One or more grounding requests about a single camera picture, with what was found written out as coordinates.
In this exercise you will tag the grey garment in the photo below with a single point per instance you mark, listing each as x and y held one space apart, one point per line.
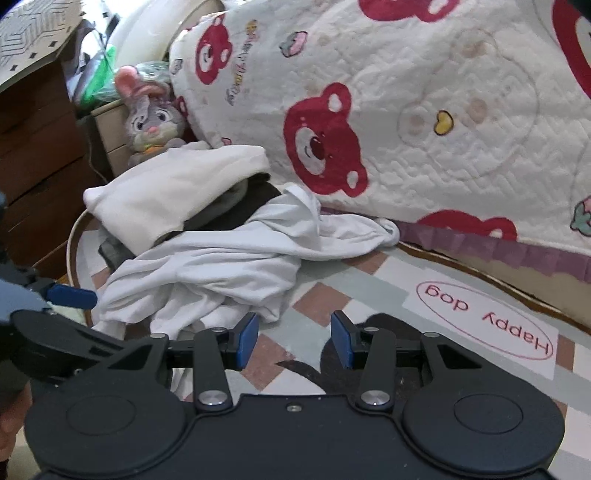
115 251

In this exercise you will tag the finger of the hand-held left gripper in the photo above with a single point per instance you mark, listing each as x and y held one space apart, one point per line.
55 341
74 297

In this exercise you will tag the brown wooden dresser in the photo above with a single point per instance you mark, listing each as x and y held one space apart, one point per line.
37 152

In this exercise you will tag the green plastic bag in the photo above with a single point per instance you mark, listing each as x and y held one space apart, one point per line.
99 78

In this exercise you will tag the white curved plastic object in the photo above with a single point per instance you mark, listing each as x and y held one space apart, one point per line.
147 32

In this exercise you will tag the grey plush rabbit toy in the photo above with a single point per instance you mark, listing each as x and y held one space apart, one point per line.
147 120

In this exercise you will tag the white red bear print quilt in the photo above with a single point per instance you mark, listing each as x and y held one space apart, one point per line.
415 161

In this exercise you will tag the beige drawer cabinet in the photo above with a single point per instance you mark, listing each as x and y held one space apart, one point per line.
115 134

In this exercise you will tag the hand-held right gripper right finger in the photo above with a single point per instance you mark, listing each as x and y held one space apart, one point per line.
341 341

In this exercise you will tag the white garment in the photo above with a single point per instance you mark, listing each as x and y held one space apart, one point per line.
221 263

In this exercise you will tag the patterned cardboard sheet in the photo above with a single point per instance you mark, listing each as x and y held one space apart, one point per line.
32 32

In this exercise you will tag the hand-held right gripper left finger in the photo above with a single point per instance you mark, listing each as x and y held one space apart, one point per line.
247 341

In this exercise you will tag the cream sweater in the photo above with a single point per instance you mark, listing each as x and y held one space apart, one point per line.
175 194

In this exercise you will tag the checkered round rug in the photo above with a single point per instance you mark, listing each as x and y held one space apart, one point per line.
415 277

